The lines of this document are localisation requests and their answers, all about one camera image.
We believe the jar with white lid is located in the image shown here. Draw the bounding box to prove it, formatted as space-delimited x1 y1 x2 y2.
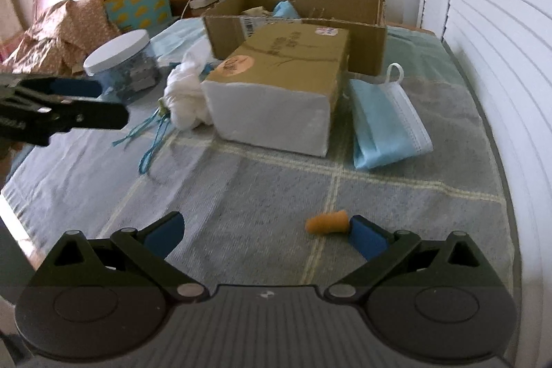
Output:
83 29 160 105

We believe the brown cardboard box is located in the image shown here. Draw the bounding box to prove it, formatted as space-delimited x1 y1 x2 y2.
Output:
202 0 388 78

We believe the light blue face mask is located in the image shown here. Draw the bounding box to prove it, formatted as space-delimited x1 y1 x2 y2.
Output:
272 0 300 20

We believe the gold tissue box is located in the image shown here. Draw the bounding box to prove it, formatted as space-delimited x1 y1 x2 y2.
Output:
201 21 350 157

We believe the orange soft toy piece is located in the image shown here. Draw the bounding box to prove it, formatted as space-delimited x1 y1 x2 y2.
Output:
305 210 350 235

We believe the beige printed cloth bag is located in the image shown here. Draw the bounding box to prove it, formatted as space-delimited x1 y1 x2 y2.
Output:
241 7 272 17

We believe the white louvered closet door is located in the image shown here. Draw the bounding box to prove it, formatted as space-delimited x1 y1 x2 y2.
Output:
418 0 551 366

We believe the brown dotted blanket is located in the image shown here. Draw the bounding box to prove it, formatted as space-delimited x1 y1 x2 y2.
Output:
1 0 121 78

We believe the grey plaid table towel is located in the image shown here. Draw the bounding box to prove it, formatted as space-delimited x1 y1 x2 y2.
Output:
1 27 515 285

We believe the blue mask stack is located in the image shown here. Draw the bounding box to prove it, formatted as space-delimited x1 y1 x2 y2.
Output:
347 62 433 170

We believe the white cloth sock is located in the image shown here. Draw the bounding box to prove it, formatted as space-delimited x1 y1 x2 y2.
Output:
163 43 213 131

